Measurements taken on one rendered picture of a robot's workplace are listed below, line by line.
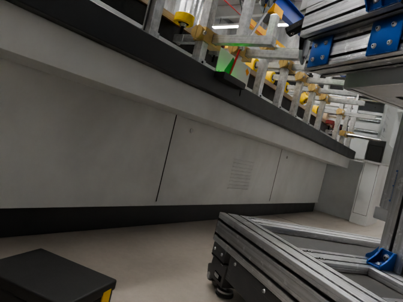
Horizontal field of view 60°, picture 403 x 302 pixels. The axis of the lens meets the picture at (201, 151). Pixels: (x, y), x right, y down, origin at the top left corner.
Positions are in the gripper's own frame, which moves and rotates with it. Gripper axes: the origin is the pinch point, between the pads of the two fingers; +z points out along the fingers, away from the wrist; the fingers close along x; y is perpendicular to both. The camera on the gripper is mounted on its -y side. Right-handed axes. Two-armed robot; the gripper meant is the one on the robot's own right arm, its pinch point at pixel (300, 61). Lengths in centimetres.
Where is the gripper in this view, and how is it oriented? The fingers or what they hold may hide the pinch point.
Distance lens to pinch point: 146.3
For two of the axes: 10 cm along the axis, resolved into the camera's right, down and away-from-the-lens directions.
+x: 5.6, 1.2, 8.2
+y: 8.0, 1.9, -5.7
